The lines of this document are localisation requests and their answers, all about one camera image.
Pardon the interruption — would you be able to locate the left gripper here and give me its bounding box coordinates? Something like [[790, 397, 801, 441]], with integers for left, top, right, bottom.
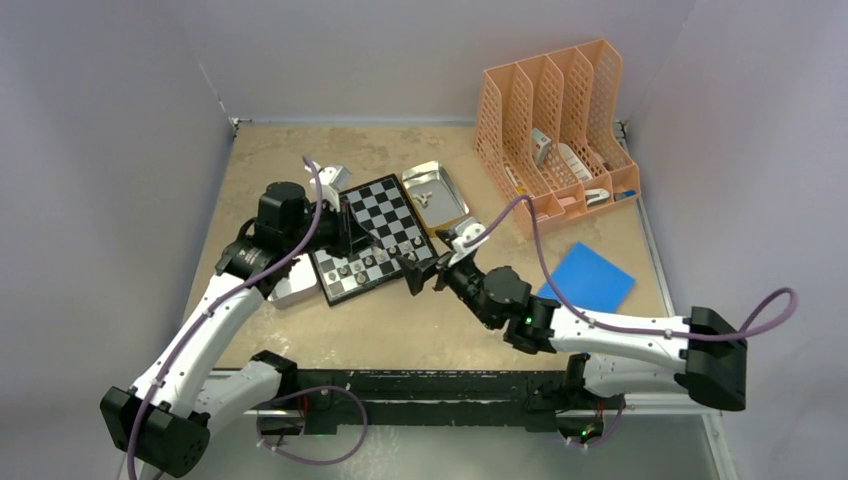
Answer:
[[285, 197, 377, 259]]

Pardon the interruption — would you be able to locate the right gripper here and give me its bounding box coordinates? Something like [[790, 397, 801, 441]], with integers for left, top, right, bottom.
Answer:
[[396, 250, 498, 330]]

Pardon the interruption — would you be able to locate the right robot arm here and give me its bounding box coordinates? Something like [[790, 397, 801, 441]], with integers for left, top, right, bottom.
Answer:
[[397, 231, 748, 411]]

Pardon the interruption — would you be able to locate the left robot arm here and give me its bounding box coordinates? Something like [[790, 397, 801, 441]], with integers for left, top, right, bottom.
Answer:
[[100, 182, 378, 479]]

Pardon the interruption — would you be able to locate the yellow tray of white pieces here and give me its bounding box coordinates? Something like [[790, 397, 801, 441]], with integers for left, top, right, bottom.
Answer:
[[401, 161, 470, 238]]

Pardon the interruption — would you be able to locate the silver tray of black pieces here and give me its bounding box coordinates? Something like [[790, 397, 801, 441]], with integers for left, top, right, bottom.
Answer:
[[267, 254, 321, 310]]

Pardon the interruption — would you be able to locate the black and white chessboard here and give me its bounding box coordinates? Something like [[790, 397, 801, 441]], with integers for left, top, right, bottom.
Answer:
[[310, 174, 437, 306]]

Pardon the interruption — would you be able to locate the blue flat sheet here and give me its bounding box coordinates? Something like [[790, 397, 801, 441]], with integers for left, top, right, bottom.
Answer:
[[552, 243, 635, 313]]

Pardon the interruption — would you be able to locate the black base bar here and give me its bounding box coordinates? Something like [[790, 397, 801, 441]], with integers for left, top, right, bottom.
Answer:
[[264, 369, 624, 436]]

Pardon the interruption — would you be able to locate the white stapler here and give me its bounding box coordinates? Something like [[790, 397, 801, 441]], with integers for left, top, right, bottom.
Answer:
[[585, 188, 610, 208]]

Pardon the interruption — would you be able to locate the orange file organizer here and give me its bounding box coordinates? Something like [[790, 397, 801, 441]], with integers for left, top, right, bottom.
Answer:
[[473, 39, 642, 237]]

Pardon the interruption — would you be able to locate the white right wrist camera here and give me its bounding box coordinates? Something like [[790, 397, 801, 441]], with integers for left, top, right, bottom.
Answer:
[[447, 216, 489, 267]]

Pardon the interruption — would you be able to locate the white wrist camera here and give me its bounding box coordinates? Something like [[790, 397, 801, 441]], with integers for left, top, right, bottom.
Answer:
[[447, 216, 489, 267], [309, 163, 352, 198]]

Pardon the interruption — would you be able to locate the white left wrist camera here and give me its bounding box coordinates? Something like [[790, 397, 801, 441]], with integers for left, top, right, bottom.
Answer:
[[309, 163, 352, 198]]

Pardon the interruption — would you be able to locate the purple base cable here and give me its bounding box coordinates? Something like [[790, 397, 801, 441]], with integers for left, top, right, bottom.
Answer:
[[256, 382, 369, 466]]

